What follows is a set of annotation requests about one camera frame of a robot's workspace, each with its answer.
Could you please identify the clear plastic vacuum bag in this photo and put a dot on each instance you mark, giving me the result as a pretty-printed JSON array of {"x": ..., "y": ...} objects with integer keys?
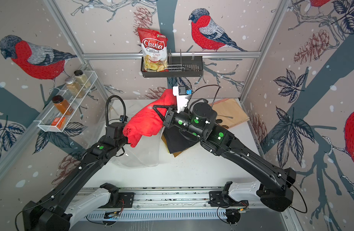
[{"x": 146, "y": 153}]

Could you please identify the brown trousers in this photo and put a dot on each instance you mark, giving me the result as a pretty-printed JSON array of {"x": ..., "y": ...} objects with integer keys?
[{"x": 175, "y": 145}]

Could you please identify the black trousers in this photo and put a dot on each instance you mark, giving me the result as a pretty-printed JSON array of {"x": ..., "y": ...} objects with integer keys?
[{"x": 176, "y": 131}]

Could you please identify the black wire wall basket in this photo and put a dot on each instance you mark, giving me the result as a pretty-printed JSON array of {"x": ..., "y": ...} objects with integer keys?
[{"x": 178, "y": 66}]

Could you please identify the red cassava chips bag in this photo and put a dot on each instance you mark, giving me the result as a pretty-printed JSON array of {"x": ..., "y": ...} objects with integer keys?
[{"x": 154, "y": 49}]

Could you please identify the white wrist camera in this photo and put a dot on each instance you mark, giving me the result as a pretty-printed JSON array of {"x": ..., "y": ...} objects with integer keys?
[
  {"x": 182, "y": 94},
  {"x": 123, "y": 118}
]

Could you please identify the red trousers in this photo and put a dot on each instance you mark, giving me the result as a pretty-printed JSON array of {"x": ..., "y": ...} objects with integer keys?
[{"x": 147, "y": 122}]

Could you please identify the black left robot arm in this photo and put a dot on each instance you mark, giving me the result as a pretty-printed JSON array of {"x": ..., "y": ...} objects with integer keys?
[{"x": 56, "y": 210}]

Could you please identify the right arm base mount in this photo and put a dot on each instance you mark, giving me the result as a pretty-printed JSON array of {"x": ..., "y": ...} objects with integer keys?
[{"x": 223, "y": 200}]

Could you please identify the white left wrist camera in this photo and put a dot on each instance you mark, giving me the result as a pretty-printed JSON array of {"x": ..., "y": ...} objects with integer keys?
[{"x": 123, "y": 118}]

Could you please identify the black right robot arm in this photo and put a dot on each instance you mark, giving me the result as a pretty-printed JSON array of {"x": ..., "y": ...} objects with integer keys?
[{"x": 275, "y": 188}]

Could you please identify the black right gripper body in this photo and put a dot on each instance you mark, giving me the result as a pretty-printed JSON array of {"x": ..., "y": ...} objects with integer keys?
[{"x": 184, "y": 121}]

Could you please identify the small orange box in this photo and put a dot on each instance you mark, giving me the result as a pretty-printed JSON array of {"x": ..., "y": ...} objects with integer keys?
[{"x": 59, "y": 122}]

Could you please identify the beige cloth placemat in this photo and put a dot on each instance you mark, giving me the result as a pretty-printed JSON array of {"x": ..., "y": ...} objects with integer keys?
[{"x": 230, "y": 107}]

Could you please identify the orange spice jar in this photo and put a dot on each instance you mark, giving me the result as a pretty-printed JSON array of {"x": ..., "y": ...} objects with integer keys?
[{"x": 62, "y": 105}]

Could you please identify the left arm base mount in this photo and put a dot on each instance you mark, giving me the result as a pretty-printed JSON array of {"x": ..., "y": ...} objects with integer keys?
[{"x": 120, "y": 200}]

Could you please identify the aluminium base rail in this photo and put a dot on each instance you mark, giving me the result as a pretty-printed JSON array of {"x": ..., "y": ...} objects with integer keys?
[{"x": 160, "y": 198}]

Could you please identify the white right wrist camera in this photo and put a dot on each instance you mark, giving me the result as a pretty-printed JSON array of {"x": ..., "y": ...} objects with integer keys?
[{"x": 182, "y": 94}]

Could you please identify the light spice jar black lid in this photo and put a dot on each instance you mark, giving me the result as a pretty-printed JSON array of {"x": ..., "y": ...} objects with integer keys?
[{"x": 82, "y": 79}]

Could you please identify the clear acrylic spice shelf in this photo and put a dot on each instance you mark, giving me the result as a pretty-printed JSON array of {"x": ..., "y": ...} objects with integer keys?
[{"x": 45, "y": 123}]

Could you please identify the tan spice jar silver lid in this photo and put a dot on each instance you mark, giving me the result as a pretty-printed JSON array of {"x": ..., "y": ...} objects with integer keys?
[{"x": 74, "y": 88}]

